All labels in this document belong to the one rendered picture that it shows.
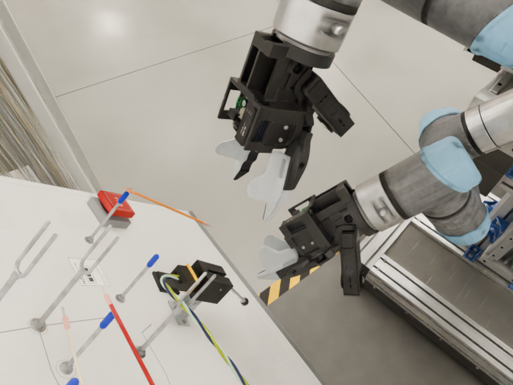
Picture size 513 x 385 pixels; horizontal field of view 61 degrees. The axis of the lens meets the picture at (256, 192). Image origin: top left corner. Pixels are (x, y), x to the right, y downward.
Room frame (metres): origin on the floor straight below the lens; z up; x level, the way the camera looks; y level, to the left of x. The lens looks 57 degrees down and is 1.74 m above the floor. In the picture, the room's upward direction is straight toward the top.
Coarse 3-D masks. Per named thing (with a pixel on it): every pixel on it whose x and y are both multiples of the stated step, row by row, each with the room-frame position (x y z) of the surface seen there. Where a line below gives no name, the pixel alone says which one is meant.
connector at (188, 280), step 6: (174, 270) 0.24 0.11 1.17; (180, 270) 0.24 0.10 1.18; (186, 270) 0.24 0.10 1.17; (180, 276) 0.23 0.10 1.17; (186, 276) 0.23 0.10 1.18; (192, 276) 0.24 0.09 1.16; (198, 276) 0.24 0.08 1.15; (174, 282) 0.23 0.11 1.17; (180, 282) 0.22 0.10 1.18; (186, 282) 0.22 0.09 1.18; (192, 282) 0.23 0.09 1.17; (180, 288) 0.22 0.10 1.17; (186, 288) 0.22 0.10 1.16
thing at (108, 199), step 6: (102, 192) 0.39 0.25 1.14; (108, 192) 0.40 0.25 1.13; (114, 192) 0.41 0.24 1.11; (102, 198) 0.38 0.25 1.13; (108, 198) 0.39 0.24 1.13; (114, 198) 0.39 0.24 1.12; (102, 204) 0.38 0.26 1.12; (108, 204) 0.37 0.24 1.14; (114, 204) 0.38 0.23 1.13; (126, 204) 0.39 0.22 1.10; (108, 210) 0.36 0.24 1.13; (120, 210) 0.37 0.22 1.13; (126, 210) 0.37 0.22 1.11; (132, 210) 0.38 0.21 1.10; (120, 216) 0.36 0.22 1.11; (126, 216) 0.37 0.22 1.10; (132, 216) 0.37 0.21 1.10
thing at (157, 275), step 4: (152, 272) 0.28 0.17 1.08; (156, 272) 0.28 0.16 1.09; (160, 272) 0.28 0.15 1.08; (156, 276) 0.27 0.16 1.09; (160, 276) 0.27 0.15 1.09; (156, 280) 0.26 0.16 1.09; (168, 280) 0.26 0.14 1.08; (172, 280) 0.27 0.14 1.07; (156, 284) 0.25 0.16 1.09; (160, 284) 0.25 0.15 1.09; (168, 284) 0.26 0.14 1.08; (172, 284) 0.26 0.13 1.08; (160, 288) 0.25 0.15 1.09; (172, 288) 0.25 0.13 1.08; (176, 288) 0.25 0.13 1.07; (164, 292) 0.24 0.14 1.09; (176, 292) 0.25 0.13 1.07
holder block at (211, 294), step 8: (192, 264) 0.26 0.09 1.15; (200, 264) 0.26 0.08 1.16; (208, 264) 0.27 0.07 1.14; (200, 272) 0.25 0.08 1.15; (208, 272) 0.25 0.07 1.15; (216, 272) 0.26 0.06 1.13; (224, 272) 0.26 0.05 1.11; (216, 280) 0.24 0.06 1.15; (224, 280) 0.25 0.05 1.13; (200, 288) 0.22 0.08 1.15; (208, 288) 0.23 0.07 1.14; (216, 288) 0.23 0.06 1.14; (224, 288) 0.23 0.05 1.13; (192, 296) 0.22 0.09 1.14; (200, 296) 0.22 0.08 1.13; (208, 296) 0.22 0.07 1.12; (216, 296) 0.23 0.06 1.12
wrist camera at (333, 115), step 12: (312, 72) 0.37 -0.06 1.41; (312, 84) 0.35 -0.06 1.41; (324, 84) 0.36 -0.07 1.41; (312, 96) 0.35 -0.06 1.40; (324, 96) 0.36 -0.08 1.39; (324, 108) 0.35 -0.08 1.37; (336, 108) 0.36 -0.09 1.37; (324, 120) 0.37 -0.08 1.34; (336, 120) 0.36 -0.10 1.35; (348, 120) 0.37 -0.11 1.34; (336, 132) 0.36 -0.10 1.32
